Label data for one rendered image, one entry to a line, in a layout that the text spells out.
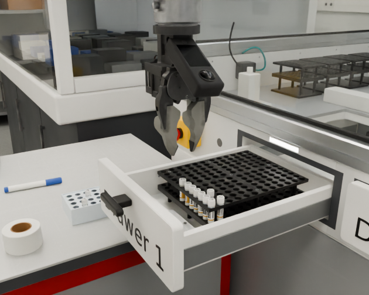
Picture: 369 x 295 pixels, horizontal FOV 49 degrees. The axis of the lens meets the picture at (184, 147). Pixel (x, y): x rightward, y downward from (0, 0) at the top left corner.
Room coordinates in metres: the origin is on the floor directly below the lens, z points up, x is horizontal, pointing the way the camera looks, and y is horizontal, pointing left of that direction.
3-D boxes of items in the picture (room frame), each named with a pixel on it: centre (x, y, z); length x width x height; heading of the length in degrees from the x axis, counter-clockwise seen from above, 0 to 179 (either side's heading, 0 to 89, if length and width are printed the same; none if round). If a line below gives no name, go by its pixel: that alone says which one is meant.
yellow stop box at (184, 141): (1.04, -0.01, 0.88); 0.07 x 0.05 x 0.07; 31
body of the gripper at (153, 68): (0.68, 0.01, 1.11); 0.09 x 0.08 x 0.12; 31
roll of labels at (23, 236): (0.68, 0.31, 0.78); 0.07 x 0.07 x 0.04
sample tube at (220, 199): (0.59, -0.06, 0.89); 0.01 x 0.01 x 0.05
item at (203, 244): (0.71, -0.10, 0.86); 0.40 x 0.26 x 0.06; 121
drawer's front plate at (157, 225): (0.60, 0.08, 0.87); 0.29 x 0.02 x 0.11; 31
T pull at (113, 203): (0.58, 0.11, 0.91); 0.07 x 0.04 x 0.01; 31
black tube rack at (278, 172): (0.70, -0.09, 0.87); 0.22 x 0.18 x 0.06; 121
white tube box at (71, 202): (0.82, 0.20, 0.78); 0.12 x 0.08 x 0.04; 119
